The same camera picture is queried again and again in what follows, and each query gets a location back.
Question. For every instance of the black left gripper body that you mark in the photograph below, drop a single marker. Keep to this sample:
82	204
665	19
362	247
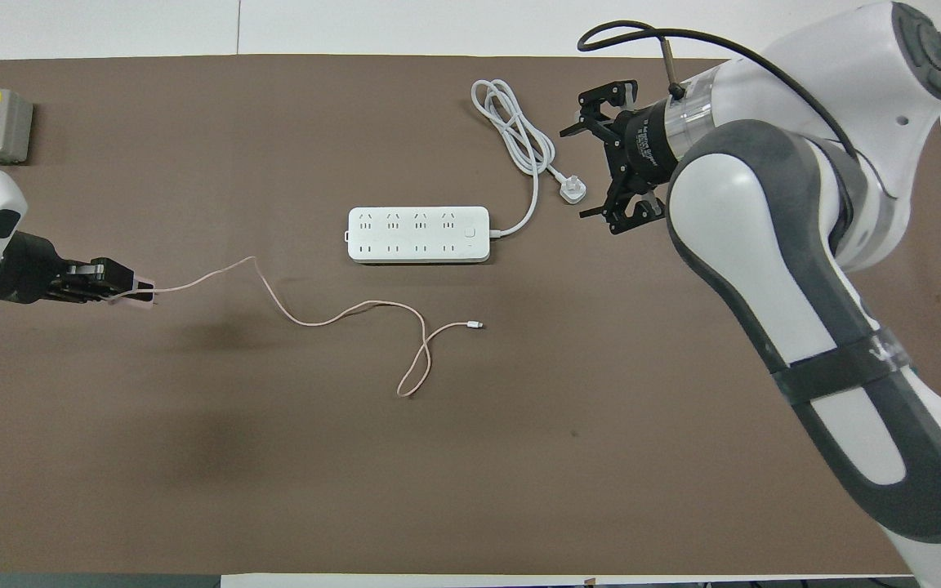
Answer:
33	269

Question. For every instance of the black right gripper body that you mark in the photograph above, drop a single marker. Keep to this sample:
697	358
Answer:
646	143

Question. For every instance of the pink charger adapter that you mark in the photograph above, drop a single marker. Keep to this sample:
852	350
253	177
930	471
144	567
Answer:
129	296

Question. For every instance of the white power strip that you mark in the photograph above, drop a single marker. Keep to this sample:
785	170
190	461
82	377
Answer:
413	237

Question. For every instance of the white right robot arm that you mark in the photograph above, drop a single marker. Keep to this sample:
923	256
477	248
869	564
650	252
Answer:
764	245

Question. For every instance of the brown table mat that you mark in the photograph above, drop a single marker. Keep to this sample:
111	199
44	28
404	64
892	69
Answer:
274	490

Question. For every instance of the grey on-off switch box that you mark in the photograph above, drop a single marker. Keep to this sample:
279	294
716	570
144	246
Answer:
9	122

